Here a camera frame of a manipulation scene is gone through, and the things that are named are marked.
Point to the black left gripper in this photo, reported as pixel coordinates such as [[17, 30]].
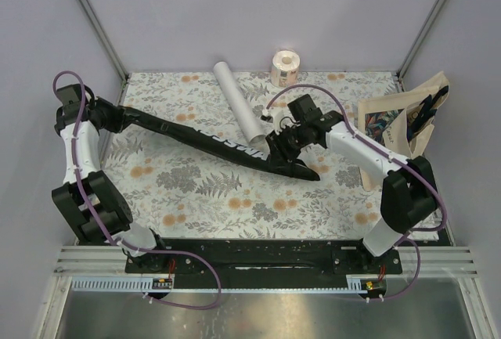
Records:
[[118, 114]]

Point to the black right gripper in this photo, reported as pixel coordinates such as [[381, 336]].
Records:
[[277, 142]]

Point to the white shuttlecock tube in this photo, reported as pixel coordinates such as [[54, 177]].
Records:
[[240, 107]]

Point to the black racket bag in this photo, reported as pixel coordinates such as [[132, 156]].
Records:
[[274, 161]]

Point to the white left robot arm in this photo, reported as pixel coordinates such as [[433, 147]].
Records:
[[90, 203]]

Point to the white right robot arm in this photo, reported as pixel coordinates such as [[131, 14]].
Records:
[[408, 189]]

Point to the pink toilet paper roll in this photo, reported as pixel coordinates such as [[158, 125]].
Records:
[[285, 68]]

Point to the floral table mat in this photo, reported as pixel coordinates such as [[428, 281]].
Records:
[[181, 192]]

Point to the beige tote bag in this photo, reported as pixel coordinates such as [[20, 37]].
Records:
[[389, 119]]

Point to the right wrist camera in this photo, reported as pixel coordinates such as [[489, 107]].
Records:
[[277, 118]]

